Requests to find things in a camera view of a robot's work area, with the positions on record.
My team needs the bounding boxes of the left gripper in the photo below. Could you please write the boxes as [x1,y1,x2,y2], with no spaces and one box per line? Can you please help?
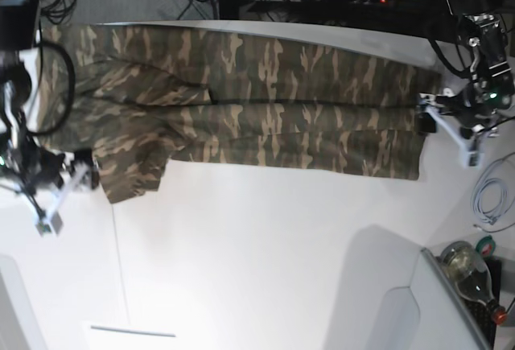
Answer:
[416,88,501,140]

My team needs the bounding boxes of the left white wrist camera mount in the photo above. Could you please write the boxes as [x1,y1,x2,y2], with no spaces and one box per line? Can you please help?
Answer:
[417,85,497,168]

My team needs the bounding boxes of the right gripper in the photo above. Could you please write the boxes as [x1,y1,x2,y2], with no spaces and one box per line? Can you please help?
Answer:
[1,146,100,201]

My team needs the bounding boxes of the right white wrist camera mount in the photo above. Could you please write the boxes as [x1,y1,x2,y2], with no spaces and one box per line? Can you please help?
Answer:
[22,152,85,236]

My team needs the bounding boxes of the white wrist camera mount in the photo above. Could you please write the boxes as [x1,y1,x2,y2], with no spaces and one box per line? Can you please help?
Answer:
[417,85,497,168]
[22,152,85,236]

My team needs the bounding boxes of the green tape roll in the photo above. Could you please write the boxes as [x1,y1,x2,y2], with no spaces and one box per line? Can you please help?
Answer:
[476,235,496,258]

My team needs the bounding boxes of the clear plastic bottle red cap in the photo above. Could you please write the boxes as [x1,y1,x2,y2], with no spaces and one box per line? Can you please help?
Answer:
[440,241,508,325]

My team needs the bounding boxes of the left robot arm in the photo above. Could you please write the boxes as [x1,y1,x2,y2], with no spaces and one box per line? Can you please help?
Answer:
[418,0,514,140]

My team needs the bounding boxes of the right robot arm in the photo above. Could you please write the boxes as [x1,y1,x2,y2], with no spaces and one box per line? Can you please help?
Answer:
[1,0,99,201]

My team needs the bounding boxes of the camouflage t-shirt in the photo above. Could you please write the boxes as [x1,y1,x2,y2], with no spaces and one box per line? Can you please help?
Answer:
[42,25,441,204]

